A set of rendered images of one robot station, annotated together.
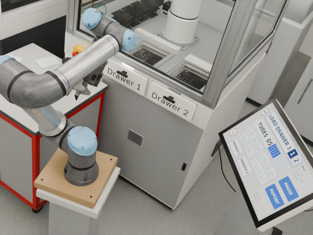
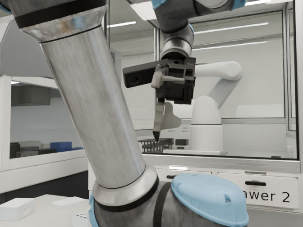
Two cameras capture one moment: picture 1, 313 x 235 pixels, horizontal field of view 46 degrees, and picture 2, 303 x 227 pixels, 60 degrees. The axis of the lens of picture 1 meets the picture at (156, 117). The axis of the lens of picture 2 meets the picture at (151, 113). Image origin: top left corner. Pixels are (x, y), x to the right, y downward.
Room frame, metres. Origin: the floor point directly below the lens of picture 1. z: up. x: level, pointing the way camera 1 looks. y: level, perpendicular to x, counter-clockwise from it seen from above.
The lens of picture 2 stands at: (0.63, 0.36, 1.12)
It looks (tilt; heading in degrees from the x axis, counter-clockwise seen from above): 3 degrees up; 359
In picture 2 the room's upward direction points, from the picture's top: straight up
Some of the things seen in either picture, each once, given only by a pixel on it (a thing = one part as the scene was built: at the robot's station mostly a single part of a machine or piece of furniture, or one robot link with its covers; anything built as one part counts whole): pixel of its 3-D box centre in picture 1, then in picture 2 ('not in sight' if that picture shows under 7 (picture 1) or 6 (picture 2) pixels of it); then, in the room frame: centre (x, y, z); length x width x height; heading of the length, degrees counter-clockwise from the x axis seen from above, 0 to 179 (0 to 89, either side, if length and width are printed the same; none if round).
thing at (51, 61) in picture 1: (47, 62); (68, 202); (1.86, 0.73, 0.77); 0.13 x 0.09 x 0.02; 140
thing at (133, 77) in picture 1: (125, 76); (177, 183); (1.78, 0.24, 0.87); 0.29 x 0.02 x 0.11; 67
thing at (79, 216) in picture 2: not in sight; (92, 217); (1.63, 0.57, 0.78); 0.12 x 0.08 x 0.04; 146
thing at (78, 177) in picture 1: (81, 165); not in sight; (1.07, 0.26, 0.85); 0.15 x 0.15 x 0.10
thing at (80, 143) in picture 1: (81, 145); (205, 219); (1.07, 0.27, 0.97); 0.13 x 0.12 x 0.14; 63
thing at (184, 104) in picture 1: (171, 100); (255, 189); (1.66, -0.06, 0.87); 0.29 x 0.02 x 0.11; 67
